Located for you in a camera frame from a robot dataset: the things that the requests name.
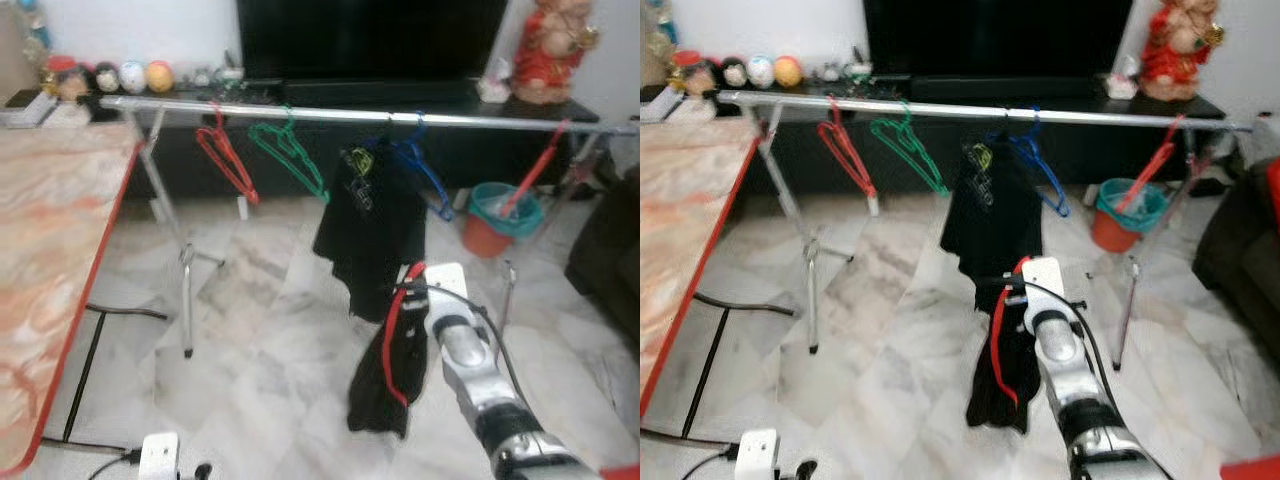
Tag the blue gold trophy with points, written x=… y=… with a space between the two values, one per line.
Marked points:
x=35 y=25
x=660 y=28

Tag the yellow round plush toy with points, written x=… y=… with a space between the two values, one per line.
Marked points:
x=160 y=77
x=788 y=72

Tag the red cushion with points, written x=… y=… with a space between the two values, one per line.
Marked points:
x=1273 y=182

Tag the dark brown sofa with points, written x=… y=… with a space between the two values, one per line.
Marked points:
x=1240 y=240
x=610 y=260

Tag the white box black lid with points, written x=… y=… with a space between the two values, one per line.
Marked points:
x=30 y=112

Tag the light wooden cabinet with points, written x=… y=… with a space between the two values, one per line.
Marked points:
x=8 y=60

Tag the green plastic hanger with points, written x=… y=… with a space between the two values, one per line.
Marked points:
x=940 y=183
x=320 y=188

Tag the black flat screen television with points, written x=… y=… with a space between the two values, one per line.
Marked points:
x=370 y=40
x=1000 y=40

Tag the blue plastic hanger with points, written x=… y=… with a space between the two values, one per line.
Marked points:
x=440 y=200
x=1058 y=197

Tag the red plastic stool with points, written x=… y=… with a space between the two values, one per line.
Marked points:
x=1250 y=470
x=620 y=473

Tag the marble pattern table red edge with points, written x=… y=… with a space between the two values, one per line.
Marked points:
x=690 y=240
x=50 y=250

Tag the orange trash bin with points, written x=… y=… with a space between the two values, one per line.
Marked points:
x=1112 y=235
x=485 y=240

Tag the black shirt LED lettering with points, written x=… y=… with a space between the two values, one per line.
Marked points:
x=990 y=235
x=370 y=240

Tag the white round plush toy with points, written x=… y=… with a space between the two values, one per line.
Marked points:
x=133 y=77
x=760 y=72

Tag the red lid glass jar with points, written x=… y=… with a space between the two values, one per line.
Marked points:
x=62 y=75
x=690 y=70

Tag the red laughing buddha statue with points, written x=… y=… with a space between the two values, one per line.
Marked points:
x=550 y=60
x=1180 y=60

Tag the black television console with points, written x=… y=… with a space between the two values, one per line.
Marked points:
x=470 y=155
x=1090 y=150

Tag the silver metal clothes rack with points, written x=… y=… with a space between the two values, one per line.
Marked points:
x=330 y=113
x=950 y=109

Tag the black white-faced plush toy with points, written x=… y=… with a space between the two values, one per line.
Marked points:
x=105 y=78
x=733 y=73

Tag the green white cup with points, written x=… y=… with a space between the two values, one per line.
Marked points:
x=231 y=74
x=858 y=69

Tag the dark navy shirt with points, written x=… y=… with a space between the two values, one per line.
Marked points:
x=375 y=410
x=990 y=412

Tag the black soundbar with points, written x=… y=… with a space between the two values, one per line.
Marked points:
x=1000 y=90

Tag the grey totoro figurine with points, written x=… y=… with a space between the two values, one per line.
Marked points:
x=203 y=77
x=832 y=72

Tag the pink white tissue box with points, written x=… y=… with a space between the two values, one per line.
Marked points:
x=495 y=88
x=1125 y=85

